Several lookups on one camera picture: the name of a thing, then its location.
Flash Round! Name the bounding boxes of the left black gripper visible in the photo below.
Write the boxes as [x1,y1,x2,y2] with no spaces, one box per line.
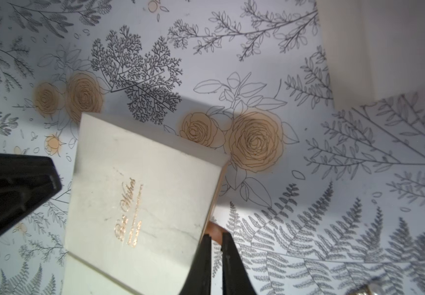
[0,154,62,236]

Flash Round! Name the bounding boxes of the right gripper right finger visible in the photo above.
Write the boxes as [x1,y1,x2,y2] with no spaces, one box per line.
[221,232,257,295]

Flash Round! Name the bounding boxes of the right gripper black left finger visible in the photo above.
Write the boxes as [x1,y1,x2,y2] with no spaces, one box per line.
[180,234,212,295]

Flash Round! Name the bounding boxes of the cream drawer jewelry box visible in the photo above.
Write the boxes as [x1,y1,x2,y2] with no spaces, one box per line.
[61,252,140,295]

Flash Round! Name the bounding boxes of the pearl earring upper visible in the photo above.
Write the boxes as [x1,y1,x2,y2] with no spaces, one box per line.
[350,283,385,295]

